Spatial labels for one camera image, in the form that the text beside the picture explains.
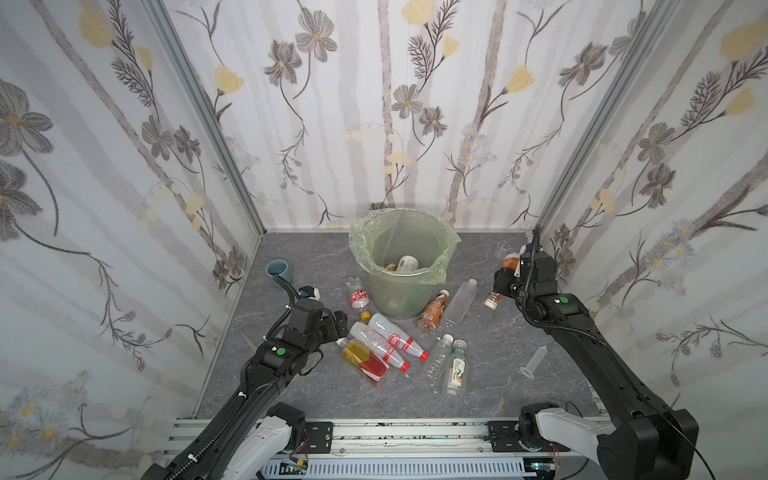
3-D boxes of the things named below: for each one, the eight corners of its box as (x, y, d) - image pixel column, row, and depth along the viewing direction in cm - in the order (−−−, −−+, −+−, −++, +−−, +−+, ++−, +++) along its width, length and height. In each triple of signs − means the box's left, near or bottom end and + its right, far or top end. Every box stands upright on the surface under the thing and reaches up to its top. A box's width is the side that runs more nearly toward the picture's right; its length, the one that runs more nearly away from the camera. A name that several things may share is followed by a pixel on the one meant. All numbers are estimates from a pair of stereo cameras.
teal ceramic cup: (271, 284, 107) (264, 272, 101) (275, 272, 110) (268, 259, 104) (291, 285, 107) (285, 272, 101) (294, 272, 110) (289, 259, 104)
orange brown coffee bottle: (417, 326, 95) (418, 319, 92) (438, 290, 104) (440, 283, 100) (431, 334, 93) (433, 327, 90) (451, 297, 102) (454, 289, 99)
